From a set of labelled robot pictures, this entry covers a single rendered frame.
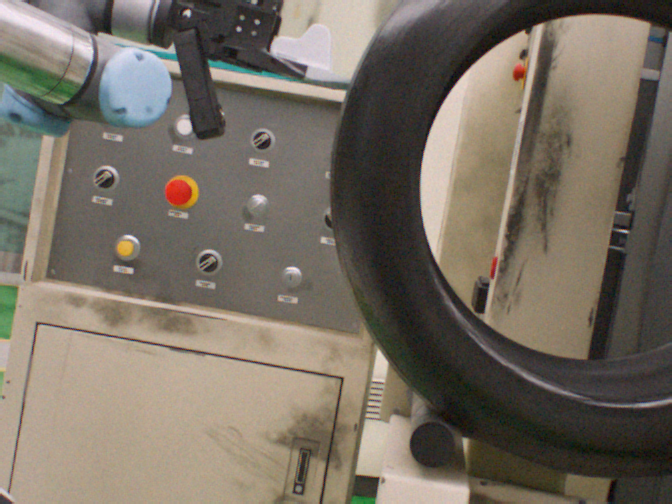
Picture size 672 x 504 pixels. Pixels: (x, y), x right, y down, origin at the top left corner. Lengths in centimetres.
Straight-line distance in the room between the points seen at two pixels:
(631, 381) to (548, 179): 28
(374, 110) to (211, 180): 83
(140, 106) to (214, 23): 16
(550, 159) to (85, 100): 64
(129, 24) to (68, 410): 85
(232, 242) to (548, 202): 60
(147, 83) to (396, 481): 45
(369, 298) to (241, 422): 78
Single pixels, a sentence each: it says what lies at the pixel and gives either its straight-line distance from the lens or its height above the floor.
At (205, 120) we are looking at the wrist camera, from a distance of 141.
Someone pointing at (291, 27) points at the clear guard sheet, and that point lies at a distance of 208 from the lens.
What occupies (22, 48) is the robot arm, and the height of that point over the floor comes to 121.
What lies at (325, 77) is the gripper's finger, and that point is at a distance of 140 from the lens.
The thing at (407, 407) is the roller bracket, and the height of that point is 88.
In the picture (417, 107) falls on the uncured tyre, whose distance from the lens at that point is 129.
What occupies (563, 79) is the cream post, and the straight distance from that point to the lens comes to 170.
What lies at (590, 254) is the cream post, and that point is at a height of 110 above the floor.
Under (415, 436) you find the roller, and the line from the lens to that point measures 134.
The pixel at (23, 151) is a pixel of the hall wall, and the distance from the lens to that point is 1028.
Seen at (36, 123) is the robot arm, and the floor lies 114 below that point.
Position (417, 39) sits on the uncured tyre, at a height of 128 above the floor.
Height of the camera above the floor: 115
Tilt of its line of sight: 3 degrees down
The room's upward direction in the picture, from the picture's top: 10 degrees clockwise
